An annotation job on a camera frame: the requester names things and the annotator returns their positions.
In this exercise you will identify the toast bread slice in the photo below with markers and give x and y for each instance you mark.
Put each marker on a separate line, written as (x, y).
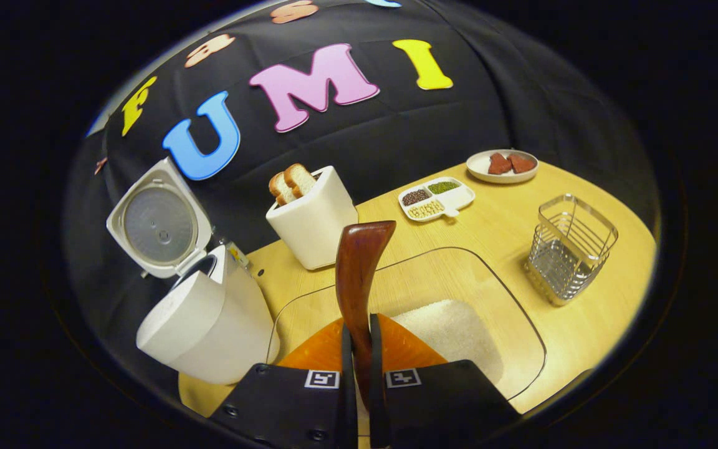
(281, 188)
(300, 181)

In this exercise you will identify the yellow beans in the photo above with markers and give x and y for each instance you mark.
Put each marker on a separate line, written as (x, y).
(426, 209)

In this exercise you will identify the small clear bottle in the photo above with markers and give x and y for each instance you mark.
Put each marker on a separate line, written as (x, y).
(234, 254)

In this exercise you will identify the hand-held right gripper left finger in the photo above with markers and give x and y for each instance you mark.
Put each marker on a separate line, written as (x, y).
(348, 405)

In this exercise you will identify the clear plastic tray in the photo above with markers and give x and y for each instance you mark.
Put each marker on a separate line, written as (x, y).
(446, 274)

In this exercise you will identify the red meat slice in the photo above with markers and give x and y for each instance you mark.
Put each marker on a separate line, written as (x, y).
(499, 164)
(521, 163)

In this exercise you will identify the dark red beans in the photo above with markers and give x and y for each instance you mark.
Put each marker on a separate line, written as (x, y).
(416, 197)

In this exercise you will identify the white round plate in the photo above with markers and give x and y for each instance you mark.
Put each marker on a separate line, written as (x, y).
(477, 168)

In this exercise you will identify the copper clip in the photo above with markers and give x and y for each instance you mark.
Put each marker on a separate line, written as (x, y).
(101, 166)

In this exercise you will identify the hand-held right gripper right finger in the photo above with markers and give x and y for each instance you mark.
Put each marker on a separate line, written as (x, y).
(376, 411)

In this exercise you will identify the brown wooden spoon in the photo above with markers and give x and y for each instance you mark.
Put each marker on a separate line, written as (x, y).
(359, 268)

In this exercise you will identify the white toaster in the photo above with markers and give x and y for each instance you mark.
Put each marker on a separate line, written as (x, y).
(315, 231)

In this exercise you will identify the white rice cooker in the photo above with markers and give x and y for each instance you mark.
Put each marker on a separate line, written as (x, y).
(209, 330)

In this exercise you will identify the green beans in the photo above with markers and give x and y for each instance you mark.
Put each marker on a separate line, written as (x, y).
(444, 187)

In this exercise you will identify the white divided dish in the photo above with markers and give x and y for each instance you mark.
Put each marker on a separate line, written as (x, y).
(459, 198)

